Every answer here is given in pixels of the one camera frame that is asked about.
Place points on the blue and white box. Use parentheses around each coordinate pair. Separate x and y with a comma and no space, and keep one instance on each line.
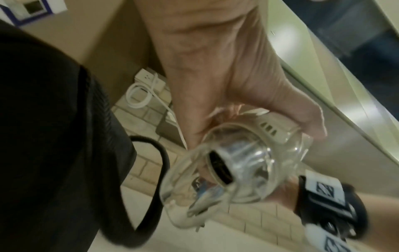
(28,11)

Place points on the beige cabinet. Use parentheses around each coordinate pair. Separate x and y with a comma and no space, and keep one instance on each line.
(103,29)

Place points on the white power strip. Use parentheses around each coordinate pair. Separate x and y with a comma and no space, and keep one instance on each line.
(149,79)

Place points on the person's right forearm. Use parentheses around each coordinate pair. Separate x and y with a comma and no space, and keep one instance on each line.
(378,216)

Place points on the person's left hand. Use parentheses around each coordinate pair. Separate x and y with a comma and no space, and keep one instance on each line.
(215,64)

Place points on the glass teapot with metal filter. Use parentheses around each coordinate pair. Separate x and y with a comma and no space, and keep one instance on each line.
(237,162)

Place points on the person's right hand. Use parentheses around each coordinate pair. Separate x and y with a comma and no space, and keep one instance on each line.
(286,194)

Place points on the stainless steel counter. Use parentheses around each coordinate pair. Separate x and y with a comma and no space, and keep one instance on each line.
(336,93)

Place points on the person's black clothing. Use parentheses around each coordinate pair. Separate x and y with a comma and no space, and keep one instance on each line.
(53,137)

